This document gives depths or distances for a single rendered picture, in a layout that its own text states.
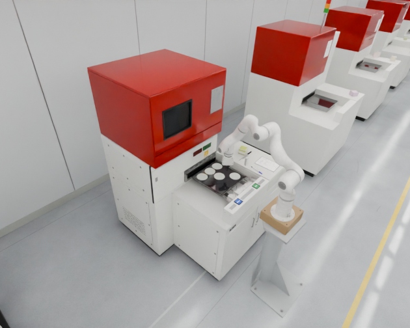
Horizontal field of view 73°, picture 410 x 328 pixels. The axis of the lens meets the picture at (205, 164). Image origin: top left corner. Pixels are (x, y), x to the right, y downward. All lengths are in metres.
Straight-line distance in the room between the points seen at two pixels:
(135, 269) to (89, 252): 0.54
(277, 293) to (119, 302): 1.47
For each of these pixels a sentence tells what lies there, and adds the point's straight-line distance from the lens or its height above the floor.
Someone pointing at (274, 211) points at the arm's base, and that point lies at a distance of 2.34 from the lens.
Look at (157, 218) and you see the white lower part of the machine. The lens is 2.60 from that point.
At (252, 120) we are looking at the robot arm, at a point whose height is 1.60.
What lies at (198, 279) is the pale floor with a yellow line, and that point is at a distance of 2.96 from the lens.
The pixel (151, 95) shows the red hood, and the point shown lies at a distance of 1.87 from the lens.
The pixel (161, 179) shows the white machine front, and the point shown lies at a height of 1.04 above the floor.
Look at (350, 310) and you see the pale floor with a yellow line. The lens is 3.18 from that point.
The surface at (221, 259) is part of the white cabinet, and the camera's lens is 2.58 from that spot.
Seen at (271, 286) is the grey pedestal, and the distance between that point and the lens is 3.01.
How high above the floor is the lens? 2.56
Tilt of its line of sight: 37 degrees down
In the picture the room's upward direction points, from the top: 3 degrees clockwise
